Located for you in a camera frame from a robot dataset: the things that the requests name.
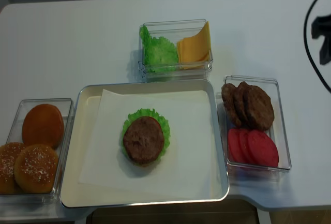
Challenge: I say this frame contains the clear patty tomato container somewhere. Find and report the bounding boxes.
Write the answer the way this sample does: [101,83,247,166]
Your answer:
[221,76,292,179]

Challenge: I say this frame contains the lettuce leaf on bun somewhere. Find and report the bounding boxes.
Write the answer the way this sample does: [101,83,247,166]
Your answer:
[120,109,171,159]

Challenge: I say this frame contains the clear lettuce cheese container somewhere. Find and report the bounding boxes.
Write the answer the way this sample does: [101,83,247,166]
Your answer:
[138,19,213,81]

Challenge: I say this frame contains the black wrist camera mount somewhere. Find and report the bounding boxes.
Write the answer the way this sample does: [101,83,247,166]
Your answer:
[311,15,331,65]

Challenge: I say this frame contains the white paper liner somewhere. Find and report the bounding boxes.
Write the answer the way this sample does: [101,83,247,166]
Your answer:
[79,90,222,205]

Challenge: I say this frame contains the plain bun in container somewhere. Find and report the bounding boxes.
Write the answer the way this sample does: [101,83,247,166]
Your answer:
[22,103,64,149]

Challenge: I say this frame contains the green lettuce leaves in container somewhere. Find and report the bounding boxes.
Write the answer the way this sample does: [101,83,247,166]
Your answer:
[139,25,178,73]

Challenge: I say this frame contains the black cable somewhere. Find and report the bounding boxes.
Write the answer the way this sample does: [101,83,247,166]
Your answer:
[304,0,331,93]

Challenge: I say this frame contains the tomato slice middle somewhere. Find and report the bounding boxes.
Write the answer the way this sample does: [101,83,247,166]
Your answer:
[239,128,255,164]

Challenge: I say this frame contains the brown patty rear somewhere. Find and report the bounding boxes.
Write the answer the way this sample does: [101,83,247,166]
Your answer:
[221,83,242,127]

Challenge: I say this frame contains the sesame bun left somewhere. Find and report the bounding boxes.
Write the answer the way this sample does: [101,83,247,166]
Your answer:
[1,142,25,195]

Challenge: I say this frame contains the sesame bun right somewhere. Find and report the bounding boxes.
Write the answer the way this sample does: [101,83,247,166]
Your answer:
[13,144,58,194]

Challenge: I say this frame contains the brown patty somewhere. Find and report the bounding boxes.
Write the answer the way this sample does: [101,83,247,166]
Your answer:
[233,81,251,128]
[221,83,242,127]
[123,116,165,166]
[243,85,275,131]

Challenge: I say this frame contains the clear bun container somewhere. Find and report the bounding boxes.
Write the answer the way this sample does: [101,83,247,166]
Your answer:
[1,98,74,205]

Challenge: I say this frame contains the yellow cheese slices stack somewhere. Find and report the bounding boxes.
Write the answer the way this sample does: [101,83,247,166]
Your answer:
[177,21,211,69]

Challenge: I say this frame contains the tomato slice front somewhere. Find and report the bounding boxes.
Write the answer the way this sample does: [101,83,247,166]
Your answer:
[248,130,279,167]

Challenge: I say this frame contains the sesame bun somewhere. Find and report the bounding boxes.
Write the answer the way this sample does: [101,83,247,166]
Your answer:
[1,142,25,195]
[13,144,58,194]

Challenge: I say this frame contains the white serving tray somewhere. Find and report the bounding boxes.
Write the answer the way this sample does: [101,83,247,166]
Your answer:
[60,79,229,208]

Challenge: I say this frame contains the brown patty front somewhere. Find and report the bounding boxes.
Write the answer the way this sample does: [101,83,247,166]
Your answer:
[123,116,165,166]

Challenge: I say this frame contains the tomato slice rear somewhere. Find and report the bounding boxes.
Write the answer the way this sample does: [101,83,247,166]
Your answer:
[228,128,246,163]

